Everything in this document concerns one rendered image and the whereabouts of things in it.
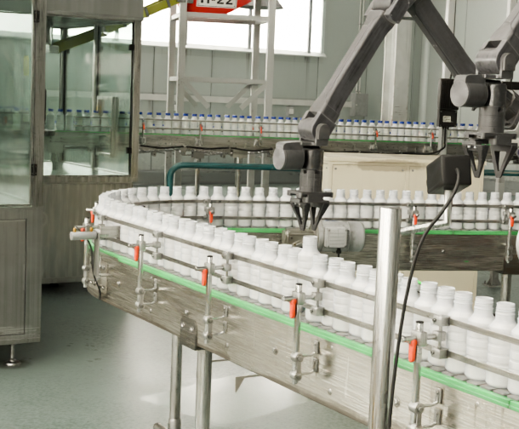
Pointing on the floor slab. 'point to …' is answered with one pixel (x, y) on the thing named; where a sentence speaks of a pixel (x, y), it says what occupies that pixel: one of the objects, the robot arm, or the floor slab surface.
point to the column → (396, 73)
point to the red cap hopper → (213, 9)
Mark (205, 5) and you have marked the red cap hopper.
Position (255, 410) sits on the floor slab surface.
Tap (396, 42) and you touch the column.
